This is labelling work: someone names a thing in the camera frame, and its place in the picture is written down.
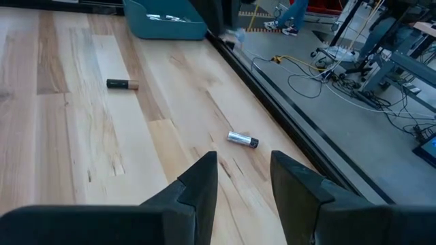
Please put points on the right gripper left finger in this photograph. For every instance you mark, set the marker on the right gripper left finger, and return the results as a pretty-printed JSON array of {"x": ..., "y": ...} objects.
[{"x": 102, "y": 226}]

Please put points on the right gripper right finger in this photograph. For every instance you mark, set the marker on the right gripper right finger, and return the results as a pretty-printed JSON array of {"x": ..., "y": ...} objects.
[{"x": 340, "y": 224}]

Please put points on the silver black Energizer battery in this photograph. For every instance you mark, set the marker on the silver black Energizer battery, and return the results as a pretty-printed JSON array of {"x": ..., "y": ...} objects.
[{"x": 240, "y": 138}]

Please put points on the copper black Duracell battery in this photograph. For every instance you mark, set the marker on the copper black Duracell battery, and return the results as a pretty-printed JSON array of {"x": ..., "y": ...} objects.
[{"x": 117, "y": 83}]

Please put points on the dark blue-screen tablet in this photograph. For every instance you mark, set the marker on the dark blue-screen tablet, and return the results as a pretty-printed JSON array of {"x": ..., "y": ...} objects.
[{"x": 427, "y": 149}]

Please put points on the black pole wheeled stand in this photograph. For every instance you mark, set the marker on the black pole wheeled stand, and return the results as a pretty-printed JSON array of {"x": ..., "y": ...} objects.
[{"x": 335, "y": 53}]

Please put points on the person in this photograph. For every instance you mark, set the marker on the person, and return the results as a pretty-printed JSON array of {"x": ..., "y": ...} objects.
[
  {"x": 294, "y": 12},
  {"x": 378, "y": 37}
]

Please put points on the dark teal plastic bin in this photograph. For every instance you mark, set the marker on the dark teal plastic bin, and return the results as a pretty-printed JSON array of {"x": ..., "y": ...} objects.
[{"x": 163, "y": 29}]

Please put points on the orange black striped mat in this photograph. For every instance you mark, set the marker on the orange black striped mat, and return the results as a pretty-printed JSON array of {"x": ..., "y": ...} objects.
[{"x": 259, "y": 30}]

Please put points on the black aluminium table frame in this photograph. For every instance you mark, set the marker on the black aluminium table frame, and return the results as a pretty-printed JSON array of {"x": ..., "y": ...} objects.
[{"x": 276, "y": 105}]

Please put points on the grey metal desk frame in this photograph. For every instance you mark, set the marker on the grey metal desk frame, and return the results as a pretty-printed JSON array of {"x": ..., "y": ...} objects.
[{"x": 408, "y": 66}]

